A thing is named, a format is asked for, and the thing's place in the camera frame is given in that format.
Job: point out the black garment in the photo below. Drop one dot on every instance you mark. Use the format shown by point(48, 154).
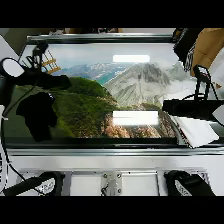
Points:
point(185, 41)

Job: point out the brown garment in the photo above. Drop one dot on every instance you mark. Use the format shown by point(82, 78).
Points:
point(210, 43)

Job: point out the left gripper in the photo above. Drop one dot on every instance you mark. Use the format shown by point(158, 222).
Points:
point(60, 82)

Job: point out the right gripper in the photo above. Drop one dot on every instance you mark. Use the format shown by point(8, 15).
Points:
point(172, 106)

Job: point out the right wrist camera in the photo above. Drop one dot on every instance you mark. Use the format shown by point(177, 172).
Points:
point(201, 71)

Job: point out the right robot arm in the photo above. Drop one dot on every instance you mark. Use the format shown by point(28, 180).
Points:
point(203, 108)

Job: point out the silver frame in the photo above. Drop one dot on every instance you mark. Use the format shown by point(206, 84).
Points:
point(100, 152)

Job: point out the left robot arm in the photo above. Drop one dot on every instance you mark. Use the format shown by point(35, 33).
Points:
point(33, 80)

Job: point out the white garment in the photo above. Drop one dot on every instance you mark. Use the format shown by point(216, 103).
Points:
point(218, 70)
point(196, 130)

